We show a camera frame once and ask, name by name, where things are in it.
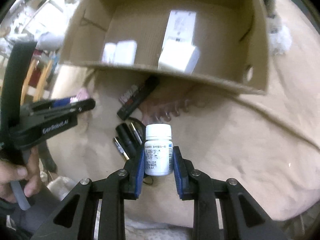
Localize white pill bottle blue label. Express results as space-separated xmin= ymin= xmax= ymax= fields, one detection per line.
xmin=144 ymin=124 xmax=174 ymax=177

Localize pink plush toy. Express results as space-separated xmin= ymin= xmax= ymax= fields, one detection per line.
xmin=70 ymin=88 xmax=90 ymax=103

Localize white earbuds case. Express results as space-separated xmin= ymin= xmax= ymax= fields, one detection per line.
xmin=114 ymin=40 xmax=137 ymax=65

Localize white power adapter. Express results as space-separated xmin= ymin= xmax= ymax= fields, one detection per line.
xmin=158 ymin=41 xmax=200 ymax=74

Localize white remote control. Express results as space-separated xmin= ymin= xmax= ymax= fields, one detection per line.
xmin=161 ymin=10 xmax=196 ymax=52

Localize person left hand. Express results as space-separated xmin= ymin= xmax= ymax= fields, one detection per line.
xmin=0 ymin=147 xmax=42 ymax=203

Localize wooden chair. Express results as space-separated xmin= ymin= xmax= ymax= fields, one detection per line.
xmin=20 ymin=57 xmax=53 ymax=105

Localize brown hair claw clip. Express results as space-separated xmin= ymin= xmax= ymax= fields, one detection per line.
xmin=138 ymin=99 xmax=193 ymax=125

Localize beige bed cover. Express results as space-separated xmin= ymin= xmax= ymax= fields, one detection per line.
xmin=48 ymin=0 xmax=319 ymax=220

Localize long black cosmetic box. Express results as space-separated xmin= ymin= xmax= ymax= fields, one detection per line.
xmin=117 ymin=75 xmax=160 ymax=121

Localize brown cardboard box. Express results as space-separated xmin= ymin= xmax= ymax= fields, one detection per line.
xmin=60 ymin=0 xmax=269 ymax=94

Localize fluffy white black blanket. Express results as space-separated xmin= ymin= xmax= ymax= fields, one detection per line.
xmin=263 ymin=0 xmax=292 ymax=55

